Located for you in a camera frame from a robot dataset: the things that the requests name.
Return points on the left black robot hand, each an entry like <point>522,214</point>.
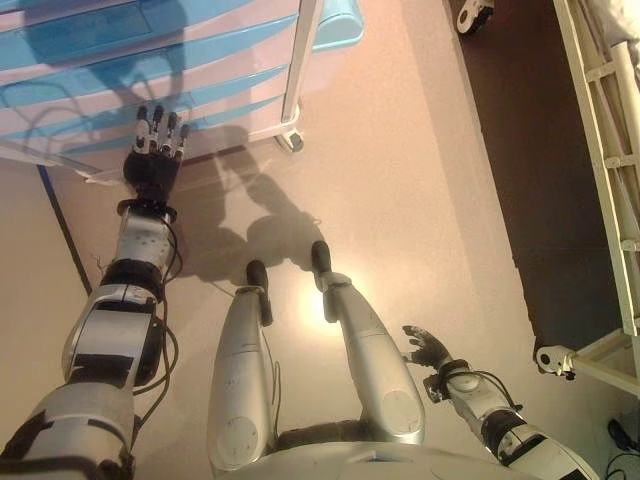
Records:
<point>150,172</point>

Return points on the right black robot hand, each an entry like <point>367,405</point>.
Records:
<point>430,350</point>

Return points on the deep blue-front cart drawer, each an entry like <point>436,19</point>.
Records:
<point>225,60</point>

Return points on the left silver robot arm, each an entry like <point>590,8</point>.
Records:
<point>120,325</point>

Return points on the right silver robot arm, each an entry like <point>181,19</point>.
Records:
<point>480,400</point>

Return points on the blue white cart drawer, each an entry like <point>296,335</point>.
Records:
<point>240,85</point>
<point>100,30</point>
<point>240,117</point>

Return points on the right silver robot leg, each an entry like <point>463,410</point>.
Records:
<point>370,350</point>

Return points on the grey robot torso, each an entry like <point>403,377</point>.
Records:
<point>350,465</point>

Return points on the grey cart caster wheel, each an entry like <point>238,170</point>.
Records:
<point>292,141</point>

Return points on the white medical cart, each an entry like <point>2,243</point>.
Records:
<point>300,75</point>

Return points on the clear bin with blue lid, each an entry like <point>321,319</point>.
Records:
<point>340,25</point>

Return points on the white hospital bed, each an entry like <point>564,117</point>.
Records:
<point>605,150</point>

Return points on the white folded quilt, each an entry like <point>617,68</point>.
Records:
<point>625,20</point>

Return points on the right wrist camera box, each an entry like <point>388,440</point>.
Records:
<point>434,389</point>

